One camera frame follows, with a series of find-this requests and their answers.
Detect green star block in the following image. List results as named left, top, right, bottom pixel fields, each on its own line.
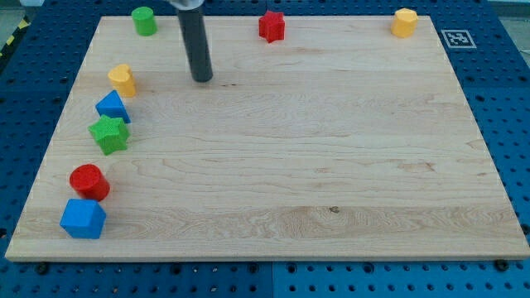
left=88, top=115, right=130, bottom=156

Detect blue triangle block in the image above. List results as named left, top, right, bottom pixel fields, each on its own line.
left=95, top=90, right=131, bottom=123

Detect blue cube block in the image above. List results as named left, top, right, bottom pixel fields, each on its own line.
left=60, top=199, right=107, bottom=239

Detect white fiducial marker tag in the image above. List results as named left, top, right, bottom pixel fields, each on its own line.
left=441, top=29, right=476, bottom=49

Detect light wooden board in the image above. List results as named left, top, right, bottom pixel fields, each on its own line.
left=6, top=16, right=529, bottom=262

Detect yellow heart block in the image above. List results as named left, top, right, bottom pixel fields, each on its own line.
left=108, top=64, right=137, bottom=98

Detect green cylinder block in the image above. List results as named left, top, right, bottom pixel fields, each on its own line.
left=131, top=7, right=157, bottom=36

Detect red star block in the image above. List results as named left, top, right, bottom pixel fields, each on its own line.
left=258, top=11, right=286, bottom=43

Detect yellow hexagon block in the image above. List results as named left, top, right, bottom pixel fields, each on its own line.
left=390, top=8, right=418, bottom=38

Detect red cylinder block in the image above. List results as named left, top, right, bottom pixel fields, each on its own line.
left=69, top=164, right=110, bottom=201

